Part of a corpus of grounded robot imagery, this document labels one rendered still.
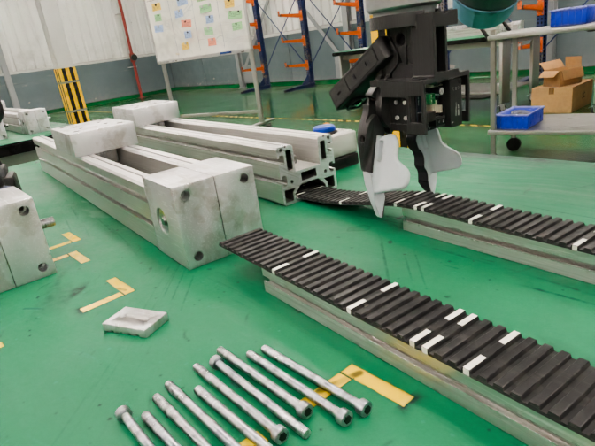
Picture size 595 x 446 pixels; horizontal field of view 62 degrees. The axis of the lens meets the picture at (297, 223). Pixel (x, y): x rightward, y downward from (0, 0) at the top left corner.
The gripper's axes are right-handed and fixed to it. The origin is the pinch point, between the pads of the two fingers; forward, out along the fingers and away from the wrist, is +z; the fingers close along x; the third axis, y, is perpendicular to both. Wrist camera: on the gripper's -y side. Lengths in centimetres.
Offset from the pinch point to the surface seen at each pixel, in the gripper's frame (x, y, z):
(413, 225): -2.0, 3.6, 2.1
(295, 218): -7.0, -12.6, 3.1
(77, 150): -24, -50, -6
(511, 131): 257, -147, 55
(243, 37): 271, -494, -30
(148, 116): -2, -75, -7
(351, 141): 15.5, -26.0, -1.2
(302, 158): 2.2, -22.4, -1.7
